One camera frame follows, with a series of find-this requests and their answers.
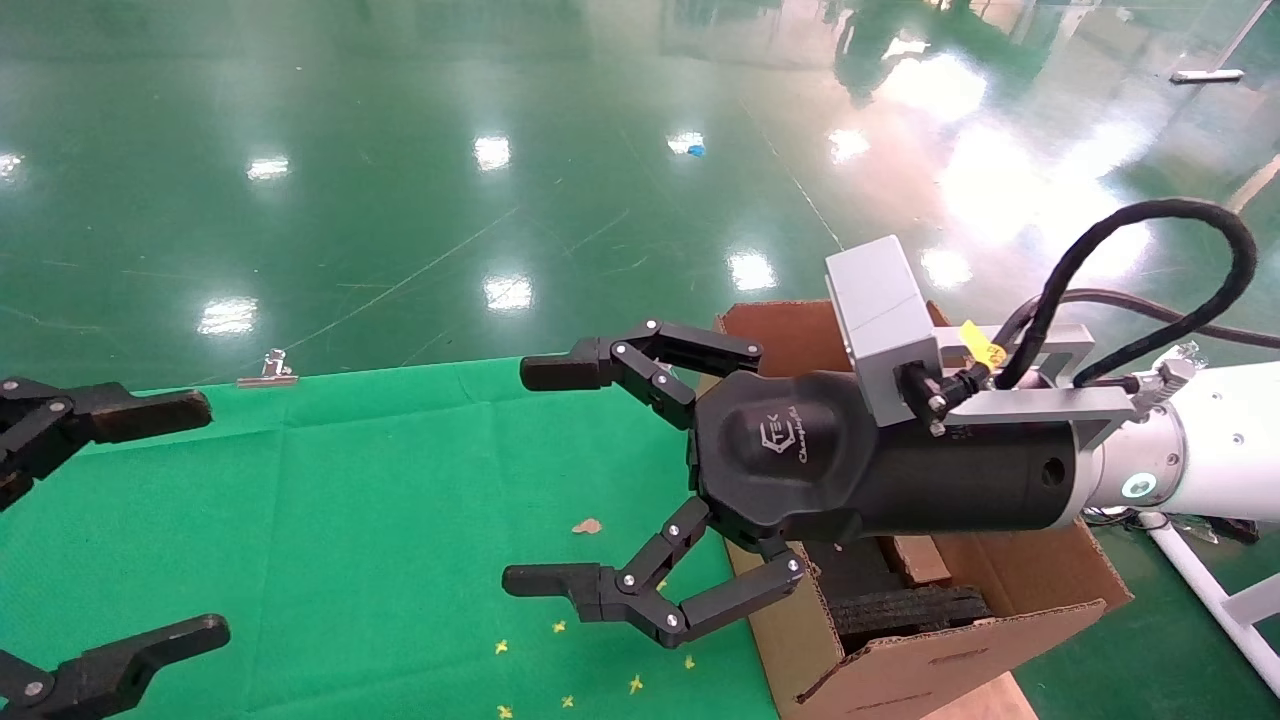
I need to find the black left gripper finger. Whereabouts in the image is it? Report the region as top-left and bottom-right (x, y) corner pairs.
(0, 377), (215, 512)
(0, 614), (232, 720)

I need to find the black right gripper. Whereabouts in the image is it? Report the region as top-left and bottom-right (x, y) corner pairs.
(501, 319), (1093, 652)

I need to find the small brown cardboard box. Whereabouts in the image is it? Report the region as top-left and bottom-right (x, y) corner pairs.
(889, 535), (953, 588)

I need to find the large open cardboard carton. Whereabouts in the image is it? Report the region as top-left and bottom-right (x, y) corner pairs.
(715, 298), (1134, 720)

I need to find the silver binder clip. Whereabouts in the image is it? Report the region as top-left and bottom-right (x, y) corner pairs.
(236, 349), (299, 389)

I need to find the green table cloth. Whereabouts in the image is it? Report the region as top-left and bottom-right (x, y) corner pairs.
(0, 355), (781, 720)

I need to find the black foam block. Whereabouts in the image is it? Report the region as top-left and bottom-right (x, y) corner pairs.
(802, 538), (906, 606)

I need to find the black ridged foam strip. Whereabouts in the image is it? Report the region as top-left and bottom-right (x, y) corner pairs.
(832, 584), (997, 656)

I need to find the white table leg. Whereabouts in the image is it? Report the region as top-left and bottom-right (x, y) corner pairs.
(1140, 513), (1280, 701)

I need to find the yellow cable tag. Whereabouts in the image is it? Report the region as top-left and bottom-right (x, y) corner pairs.
(959, 319), (1008, 370)

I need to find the thin black cable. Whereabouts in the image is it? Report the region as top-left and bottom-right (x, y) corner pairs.
(1000, 289), (1280, 353)

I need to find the thick black braided cable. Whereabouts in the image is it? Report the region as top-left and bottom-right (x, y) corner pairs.
(993, 197), (1260, 393)

